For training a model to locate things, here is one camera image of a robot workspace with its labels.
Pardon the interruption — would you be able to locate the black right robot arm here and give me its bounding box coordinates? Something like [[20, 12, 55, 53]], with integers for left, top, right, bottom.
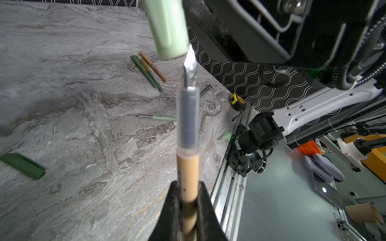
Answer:
[[183, 1, 386, 175]]

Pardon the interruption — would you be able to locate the dark green pen cap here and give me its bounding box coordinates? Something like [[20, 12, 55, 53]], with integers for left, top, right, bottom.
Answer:
[[1, 153, 46, 180]]

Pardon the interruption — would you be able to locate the grey folded cloth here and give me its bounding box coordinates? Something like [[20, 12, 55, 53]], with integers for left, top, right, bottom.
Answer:
[[303, 153, 345, 183]]

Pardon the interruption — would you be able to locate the tan pen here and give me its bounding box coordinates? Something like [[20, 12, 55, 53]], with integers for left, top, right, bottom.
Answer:
[[140, 52, 168, 83], [177, 46, 200, 241]]

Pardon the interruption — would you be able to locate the dark tablet on table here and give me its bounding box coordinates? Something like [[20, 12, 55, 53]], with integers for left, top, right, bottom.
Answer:
[[313, 175, 344, 210]]

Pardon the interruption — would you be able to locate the black wrench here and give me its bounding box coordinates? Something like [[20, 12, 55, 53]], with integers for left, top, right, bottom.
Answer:
[[200, 84, 213, 97]]

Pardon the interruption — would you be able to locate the orange bowl outside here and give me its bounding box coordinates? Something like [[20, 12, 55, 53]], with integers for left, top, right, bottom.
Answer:
[[298, 141, 322, 156]]

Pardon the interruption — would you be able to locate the yellow black tape measure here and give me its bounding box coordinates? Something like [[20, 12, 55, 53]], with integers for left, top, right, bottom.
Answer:
[[230, 93, 246, 111]]

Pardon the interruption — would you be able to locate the light green pen cap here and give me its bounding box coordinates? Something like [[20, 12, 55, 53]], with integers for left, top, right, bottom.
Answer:
[[144, 0, 189, 60]]

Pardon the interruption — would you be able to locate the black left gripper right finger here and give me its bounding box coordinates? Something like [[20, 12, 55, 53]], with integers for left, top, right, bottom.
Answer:
[[196, 181, 228, 241]]

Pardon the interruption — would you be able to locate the dark green pen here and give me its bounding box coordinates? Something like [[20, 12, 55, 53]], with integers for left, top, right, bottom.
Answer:
[[131, 55, 157, 88]]

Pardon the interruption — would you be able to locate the brown cardboard tube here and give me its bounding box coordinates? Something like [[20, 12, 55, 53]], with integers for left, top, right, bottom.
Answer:
[[345, 202, 385, 224]]

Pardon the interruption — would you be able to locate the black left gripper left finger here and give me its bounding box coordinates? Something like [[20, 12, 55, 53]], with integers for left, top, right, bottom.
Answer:
[[148, 181, 181, 241]]

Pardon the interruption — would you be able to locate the light green pen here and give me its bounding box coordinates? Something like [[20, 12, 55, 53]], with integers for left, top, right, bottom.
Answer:
[[138, 115, 177, 122]]

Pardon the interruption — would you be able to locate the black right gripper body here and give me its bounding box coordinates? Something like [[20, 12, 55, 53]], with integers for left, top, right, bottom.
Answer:
[[183, 1, 380, 69]]

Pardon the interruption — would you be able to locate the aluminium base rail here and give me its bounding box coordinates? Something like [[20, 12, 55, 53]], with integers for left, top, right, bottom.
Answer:
[[211, 104, 256, 241]]

